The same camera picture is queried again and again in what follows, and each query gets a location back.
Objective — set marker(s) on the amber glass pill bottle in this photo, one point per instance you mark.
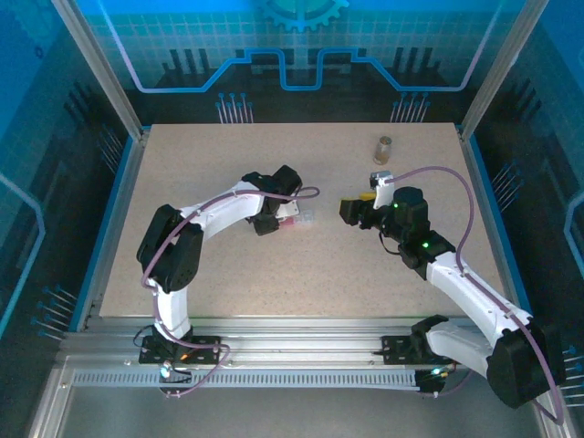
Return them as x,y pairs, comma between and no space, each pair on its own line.
383,153

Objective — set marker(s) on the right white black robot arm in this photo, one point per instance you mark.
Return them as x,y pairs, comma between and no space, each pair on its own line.
474,292

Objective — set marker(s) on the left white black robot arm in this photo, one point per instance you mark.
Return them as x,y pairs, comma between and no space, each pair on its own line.
228,205

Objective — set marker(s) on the small LED circuit board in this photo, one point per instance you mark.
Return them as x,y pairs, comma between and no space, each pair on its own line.
166,370
431,381

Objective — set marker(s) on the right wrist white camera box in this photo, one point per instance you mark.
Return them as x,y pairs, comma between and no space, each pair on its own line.
381,191

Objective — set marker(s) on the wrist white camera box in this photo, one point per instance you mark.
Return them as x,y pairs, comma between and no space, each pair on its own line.
289,211
381,191

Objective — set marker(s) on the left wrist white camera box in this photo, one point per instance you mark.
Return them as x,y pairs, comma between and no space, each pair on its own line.
289,211

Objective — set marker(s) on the blue aluminium table side rail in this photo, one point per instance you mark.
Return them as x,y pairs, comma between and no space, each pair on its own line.
116,219
490,219

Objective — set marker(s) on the aluminium mounting rail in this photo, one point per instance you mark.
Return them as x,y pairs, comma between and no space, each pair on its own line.
296,333

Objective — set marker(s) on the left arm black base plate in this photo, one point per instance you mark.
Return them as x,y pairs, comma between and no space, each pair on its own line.
207,343

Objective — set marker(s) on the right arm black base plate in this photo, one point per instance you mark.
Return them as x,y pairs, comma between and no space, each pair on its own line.
394,349

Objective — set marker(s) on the aluminium frame post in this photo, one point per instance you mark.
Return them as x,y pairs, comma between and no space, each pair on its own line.
502,68
101,68

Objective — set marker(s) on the grey metal tray frame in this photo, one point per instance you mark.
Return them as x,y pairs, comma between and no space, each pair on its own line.
292,415

